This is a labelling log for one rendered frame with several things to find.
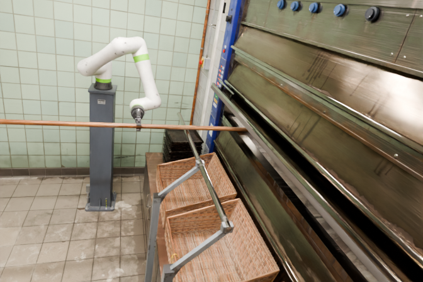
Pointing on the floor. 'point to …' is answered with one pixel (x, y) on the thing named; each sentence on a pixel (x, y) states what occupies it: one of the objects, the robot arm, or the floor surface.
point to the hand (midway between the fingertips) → (138, 125)
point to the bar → (170, 271)
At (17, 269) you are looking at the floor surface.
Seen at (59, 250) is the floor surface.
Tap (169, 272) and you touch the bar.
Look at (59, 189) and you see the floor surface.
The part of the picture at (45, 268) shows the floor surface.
